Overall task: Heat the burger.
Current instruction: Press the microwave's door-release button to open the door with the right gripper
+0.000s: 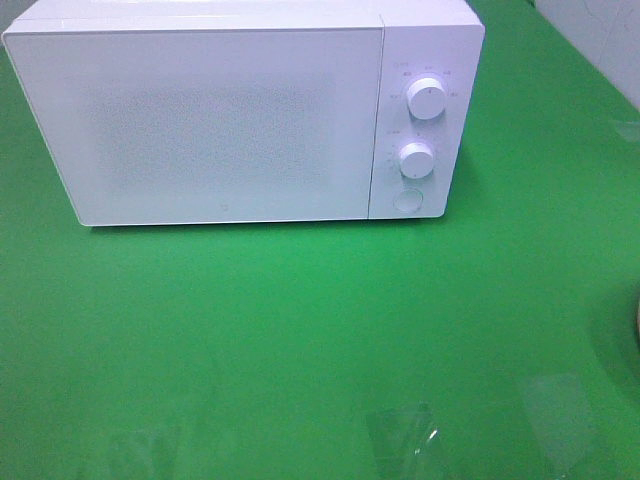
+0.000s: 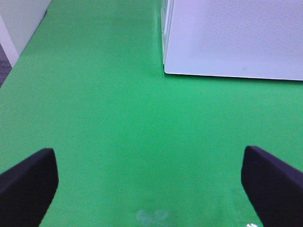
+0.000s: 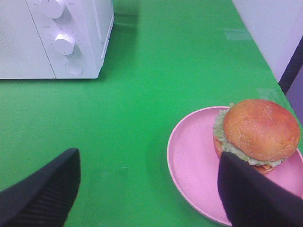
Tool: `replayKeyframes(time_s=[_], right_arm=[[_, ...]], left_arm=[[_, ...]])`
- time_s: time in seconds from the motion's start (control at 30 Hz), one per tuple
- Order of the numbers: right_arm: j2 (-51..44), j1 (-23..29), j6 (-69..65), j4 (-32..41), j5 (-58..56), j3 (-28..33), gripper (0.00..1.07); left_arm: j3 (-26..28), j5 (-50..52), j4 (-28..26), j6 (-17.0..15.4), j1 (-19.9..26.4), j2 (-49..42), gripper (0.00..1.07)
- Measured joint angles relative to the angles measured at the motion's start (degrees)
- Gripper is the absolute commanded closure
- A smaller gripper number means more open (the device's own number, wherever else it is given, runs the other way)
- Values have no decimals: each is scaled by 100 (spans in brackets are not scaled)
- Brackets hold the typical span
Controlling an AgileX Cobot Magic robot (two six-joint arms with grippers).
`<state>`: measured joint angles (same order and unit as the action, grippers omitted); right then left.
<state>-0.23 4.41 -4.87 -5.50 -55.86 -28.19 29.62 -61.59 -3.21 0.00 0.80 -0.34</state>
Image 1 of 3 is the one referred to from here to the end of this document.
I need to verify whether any pink plate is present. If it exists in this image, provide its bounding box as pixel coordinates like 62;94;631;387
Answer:
632;297;640;348

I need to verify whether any small white lower knob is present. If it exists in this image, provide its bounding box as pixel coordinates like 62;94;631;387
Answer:
399;142;435;180

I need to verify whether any white microwave door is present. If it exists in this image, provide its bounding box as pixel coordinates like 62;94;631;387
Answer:
5;28;383;226

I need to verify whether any white microwave oven body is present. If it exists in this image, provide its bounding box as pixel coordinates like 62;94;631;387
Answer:
2;1;485;220

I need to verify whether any large white upper knob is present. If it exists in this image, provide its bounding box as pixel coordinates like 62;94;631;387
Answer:
406;76;447;120

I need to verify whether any round door release button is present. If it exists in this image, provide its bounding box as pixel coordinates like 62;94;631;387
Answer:
393;188;423;213

